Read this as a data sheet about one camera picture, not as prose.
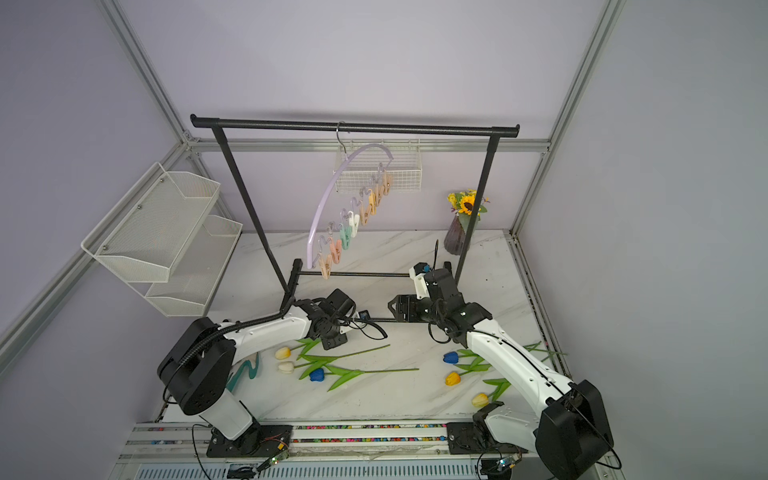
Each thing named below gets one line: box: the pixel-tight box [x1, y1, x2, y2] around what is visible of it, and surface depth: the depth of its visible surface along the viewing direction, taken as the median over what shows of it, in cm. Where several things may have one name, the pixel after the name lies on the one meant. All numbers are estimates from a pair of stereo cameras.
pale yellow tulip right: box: [472, 378, 511, 408], surface depth 82 cm
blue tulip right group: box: [443, 349, 491, 371], surface depth 88 cm
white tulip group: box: [278, 354, 337, 379], surface depth 87 cm
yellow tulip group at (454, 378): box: [445, 367, 489, 386], surface depth 84 cm
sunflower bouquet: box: [447, 189, 491, 217], surface depth 95 cm
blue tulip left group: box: [309, 365, 419, 392], surface depth 86 cm
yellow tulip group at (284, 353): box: [275, 338, 391, 367], surface depth 89 cm
